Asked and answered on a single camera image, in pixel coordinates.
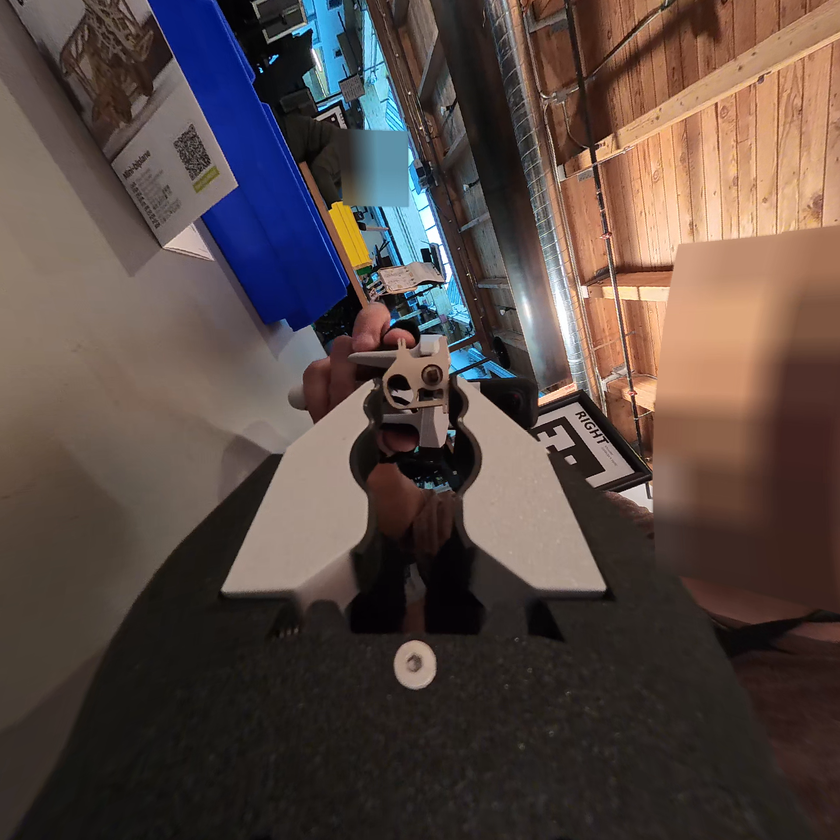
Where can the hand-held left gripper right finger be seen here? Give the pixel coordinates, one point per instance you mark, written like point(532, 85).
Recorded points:
point(525, 512)

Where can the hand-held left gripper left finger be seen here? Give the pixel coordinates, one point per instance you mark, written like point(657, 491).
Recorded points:
point(295, 512)

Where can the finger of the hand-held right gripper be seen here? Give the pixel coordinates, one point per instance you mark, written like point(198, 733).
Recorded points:
point(436, 430)
point(374, 358)

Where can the biplane model kit box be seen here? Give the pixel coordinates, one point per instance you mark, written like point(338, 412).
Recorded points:
point(131, 98)

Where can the person's right hand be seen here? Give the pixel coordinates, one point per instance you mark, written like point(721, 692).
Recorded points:
point(334, 387)

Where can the pale tagged device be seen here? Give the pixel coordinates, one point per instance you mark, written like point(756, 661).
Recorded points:
point(403, 279)

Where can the yellow plastic bin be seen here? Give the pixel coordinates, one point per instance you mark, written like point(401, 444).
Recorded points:
point(348, 236)

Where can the blue plastic bin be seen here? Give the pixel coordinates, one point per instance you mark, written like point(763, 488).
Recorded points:
point(275, 216)

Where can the black framed marker sign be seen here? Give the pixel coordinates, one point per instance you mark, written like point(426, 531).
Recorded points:
point(331, 117)

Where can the silver ventilation duct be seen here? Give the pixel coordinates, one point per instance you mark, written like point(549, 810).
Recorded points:
point(558, 295)

